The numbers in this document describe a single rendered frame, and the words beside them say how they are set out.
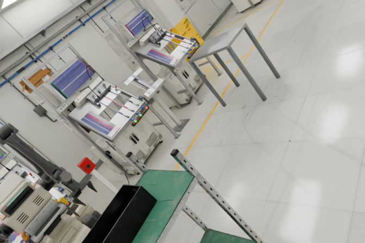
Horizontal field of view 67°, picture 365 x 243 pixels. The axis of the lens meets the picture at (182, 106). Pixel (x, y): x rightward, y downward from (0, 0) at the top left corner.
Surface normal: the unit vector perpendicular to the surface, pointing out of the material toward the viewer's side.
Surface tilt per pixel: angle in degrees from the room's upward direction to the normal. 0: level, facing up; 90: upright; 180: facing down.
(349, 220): 0
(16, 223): 98
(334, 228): 0
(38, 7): 90
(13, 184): 42
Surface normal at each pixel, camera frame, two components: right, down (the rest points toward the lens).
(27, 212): 0.71, -0.07
